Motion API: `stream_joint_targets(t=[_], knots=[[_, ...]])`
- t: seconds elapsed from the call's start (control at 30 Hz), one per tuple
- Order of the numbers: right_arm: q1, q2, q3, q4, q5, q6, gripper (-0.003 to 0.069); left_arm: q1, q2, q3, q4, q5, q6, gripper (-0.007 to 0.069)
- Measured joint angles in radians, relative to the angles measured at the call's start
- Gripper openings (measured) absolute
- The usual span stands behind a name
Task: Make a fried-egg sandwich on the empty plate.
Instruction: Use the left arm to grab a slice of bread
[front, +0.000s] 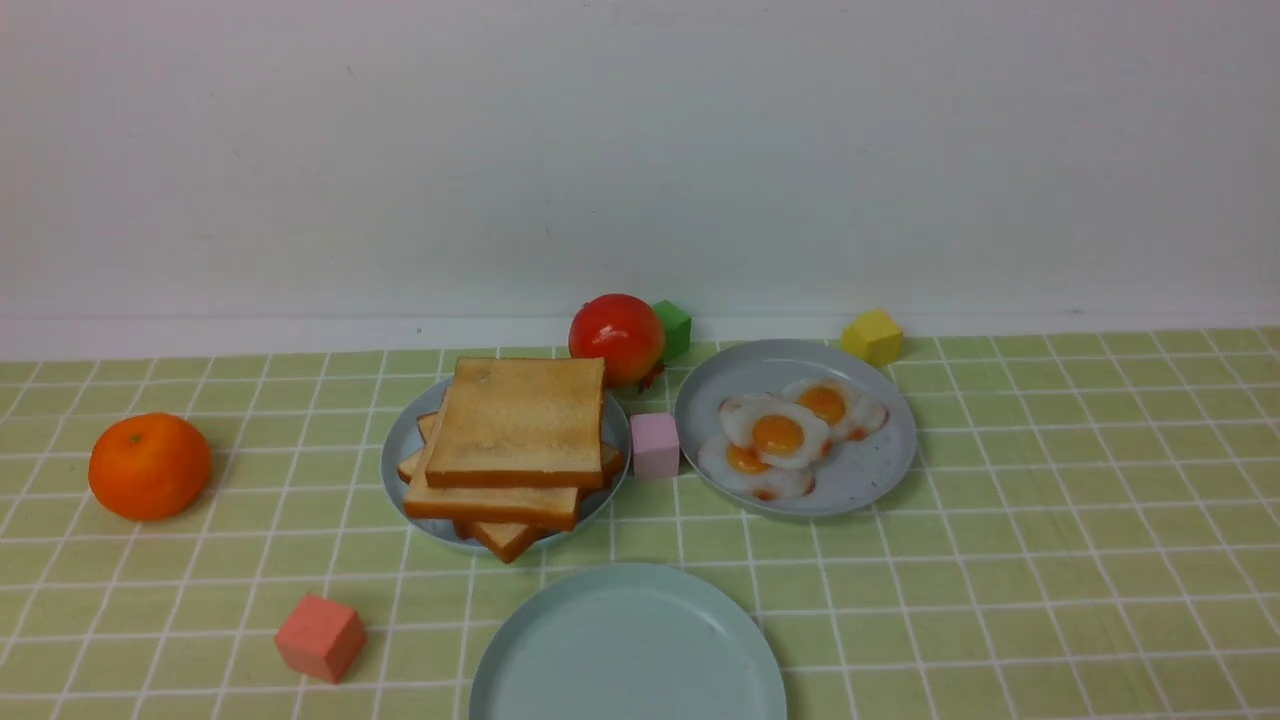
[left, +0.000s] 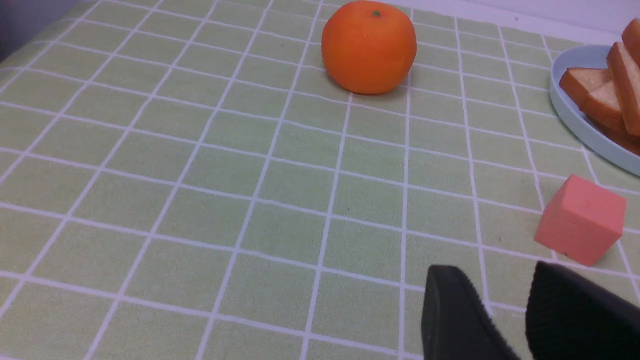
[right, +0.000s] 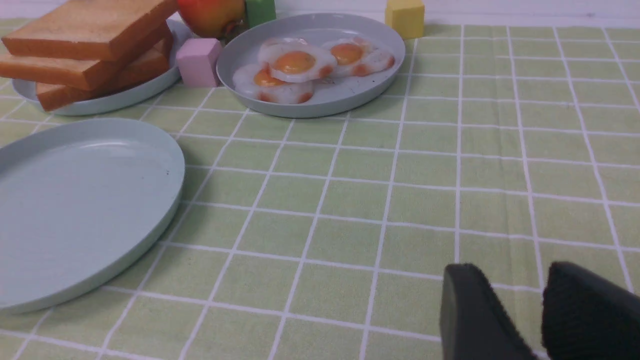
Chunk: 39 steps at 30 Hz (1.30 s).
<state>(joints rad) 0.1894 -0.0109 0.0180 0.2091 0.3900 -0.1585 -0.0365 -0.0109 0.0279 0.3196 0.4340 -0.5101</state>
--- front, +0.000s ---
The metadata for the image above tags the grey plate with eggs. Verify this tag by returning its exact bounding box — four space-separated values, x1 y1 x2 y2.
673 340 916 519

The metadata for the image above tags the toast slice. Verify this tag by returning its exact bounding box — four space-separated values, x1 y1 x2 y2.
396 413 556 564
396 443 628 532
422 357 605 489

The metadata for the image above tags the pink foam cube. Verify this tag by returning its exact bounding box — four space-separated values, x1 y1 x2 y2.
630 413 682 480

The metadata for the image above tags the grey plate under toast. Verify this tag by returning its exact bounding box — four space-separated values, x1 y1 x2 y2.
381 375 632 560

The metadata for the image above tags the orange mandarin fruit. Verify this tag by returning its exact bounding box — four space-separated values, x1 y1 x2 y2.
87 413 212 521

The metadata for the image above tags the red pomegranate fruit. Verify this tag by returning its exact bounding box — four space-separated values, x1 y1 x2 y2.
567 293 666 392

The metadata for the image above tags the light blue empty plate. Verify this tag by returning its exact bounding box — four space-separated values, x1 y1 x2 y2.
468 562 788 719

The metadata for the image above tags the yellow foam cube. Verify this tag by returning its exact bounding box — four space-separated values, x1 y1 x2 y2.
838 307 904 366

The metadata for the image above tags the green foam cube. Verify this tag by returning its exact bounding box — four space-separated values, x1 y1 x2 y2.
652 300 692 365

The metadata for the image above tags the salmon red foam cube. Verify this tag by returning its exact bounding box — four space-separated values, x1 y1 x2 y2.
274 594 369 685

